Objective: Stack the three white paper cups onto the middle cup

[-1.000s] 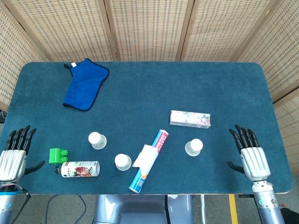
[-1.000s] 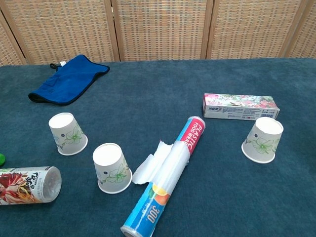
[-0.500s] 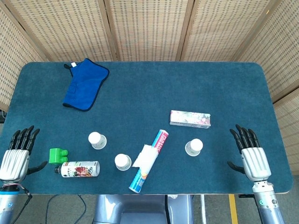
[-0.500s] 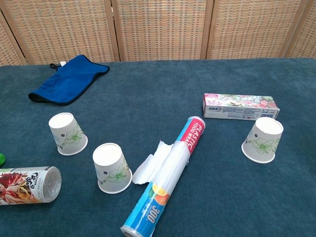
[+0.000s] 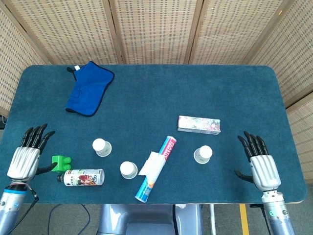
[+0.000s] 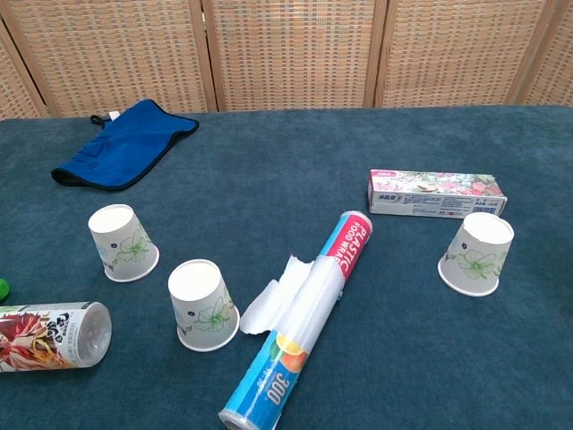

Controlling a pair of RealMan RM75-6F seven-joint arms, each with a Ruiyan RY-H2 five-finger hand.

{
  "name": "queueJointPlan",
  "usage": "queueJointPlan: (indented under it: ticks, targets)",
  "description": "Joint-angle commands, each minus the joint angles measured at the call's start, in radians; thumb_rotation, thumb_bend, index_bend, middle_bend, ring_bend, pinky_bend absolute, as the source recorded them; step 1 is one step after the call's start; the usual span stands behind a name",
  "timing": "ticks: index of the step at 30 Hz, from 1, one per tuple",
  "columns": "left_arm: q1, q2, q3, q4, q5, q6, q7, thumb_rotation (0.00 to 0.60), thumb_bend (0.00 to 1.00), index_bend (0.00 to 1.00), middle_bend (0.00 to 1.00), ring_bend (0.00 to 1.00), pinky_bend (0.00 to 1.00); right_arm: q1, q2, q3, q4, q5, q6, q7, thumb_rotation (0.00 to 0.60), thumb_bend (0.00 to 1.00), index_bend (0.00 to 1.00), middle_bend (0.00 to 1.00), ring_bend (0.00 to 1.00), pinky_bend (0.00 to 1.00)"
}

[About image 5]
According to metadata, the floral printed long box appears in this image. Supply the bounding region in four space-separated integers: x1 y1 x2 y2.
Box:
177 115 222 135

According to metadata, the crumpled white tissue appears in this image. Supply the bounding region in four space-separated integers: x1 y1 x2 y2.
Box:
138 151 165 183

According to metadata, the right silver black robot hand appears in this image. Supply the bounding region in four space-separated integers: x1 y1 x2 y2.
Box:
234 131 281 191

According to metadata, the teal felt table mat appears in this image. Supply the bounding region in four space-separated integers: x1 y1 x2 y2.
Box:
0 64 308 205

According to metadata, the white printed drink bottle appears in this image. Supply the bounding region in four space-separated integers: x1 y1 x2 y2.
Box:
57 168 105 187

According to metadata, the green toy building block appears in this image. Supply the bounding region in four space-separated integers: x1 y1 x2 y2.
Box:
51 155 72 173

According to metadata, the white table leg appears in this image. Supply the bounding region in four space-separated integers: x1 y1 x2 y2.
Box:
209 204 216 235

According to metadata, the blue microfibre cloth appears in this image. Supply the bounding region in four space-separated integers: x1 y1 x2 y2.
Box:
65 61 115 118

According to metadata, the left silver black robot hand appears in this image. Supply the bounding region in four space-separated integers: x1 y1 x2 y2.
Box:
6 123 57 183

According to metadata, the blue floor cable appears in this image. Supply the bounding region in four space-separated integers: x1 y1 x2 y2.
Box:
47 204 91 235

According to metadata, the blue red plastic wrap tube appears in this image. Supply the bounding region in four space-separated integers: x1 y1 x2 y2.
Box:
134 136 178 204

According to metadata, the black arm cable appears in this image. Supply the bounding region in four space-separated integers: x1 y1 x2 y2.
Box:
4 188 40 235

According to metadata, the white paper cup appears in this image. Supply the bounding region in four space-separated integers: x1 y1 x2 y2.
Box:
120 161 138 180
193 145 213 165
92 138 112 157

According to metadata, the woven bamboo folding screen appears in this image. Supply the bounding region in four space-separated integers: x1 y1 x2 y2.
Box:
0 0 313 182

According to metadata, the grey-blue robot torso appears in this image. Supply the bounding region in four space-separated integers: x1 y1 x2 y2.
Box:
97 204 203 235

